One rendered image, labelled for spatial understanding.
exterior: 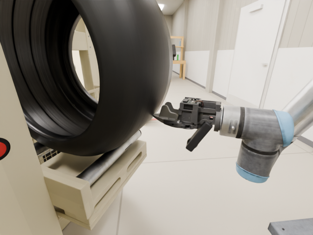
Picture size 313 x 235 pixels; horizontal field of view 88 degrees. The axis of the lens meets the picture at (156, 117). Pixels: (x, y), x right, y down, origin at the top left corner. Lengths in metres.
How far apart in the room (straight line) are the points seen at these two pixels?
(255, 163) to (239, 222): 1.13
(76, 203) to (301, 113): 0.63
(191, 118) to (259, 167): 0.23
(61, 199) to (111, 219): 1.08
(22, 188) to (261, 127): 0.56
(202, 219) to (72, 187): 1.25
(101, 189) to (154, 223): 1.01
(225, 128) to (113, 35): 0.35
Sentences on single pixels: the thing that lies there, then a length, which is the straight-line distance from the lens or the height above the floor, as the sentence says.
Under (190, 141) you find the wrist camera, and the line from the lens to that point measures 0.52.
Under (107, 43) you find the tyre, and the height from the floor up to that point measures 1.24.
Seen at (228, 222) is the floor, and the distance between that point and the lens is 1.60.
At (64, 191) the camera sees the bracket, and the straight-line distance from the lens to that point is 0.47.
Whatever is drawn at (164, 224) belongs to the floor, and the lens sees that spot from 1.49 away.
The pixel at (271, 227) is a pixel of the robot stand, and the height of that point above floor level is 0.59.
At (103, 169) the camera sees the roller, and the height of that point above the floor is 0.90.
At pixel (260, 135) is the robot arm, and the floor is 1.03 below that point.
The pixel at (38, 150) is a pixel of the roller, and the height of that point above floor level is 0.90.
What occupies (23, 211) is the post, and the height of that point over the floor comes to 0.90.
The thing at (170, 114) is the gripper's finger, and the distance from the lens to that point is 0.51.
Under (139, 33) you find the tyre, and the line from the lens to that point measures 0.37.
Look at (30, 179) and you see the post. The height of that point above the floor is 0.96.
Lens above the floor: 1.22
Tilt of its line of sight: 22 degrees down
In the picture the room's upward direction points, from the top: straight up
